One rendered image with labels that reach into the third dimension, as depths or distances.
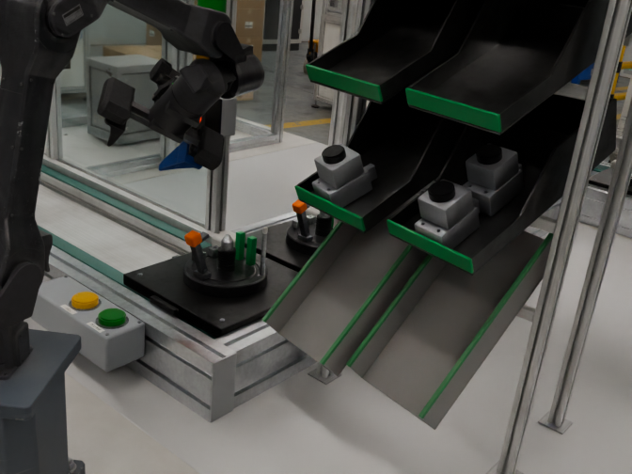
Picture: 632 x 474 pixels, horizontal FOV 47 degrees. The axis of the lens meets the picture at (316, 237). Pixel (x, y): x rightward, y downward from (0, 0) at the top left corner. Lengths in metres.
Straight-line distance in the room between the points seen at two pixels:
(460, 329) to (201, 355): 0.36
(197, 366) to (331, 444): 0.22
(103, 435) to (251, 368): 0.23
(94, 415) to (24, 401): 0.32
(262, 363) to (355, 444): 0.18
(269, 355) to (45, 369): 0.39
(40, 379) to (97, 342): 0.29
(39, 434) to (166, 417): 0.28
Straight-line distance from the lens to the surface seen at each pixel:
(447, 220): 0.82
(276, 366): 1.15
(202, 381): 1.06
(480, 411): 1.19
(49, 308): 1.20
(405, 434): 1.10
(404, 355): 0.96
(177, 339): 1.08
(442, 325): 0.95
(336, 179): 0.91
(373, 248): 1.04
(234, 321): 1.11
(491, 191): 0.88
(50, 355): 0.87
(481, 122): 0.78
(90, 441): 1.06
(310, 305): 1.04
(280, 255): 1.34
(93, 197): 1.67
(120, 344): 1.11
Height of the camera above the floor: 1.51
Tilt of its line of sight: 22 degrees down
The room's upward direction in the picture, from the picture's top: 6 degrees clockwise
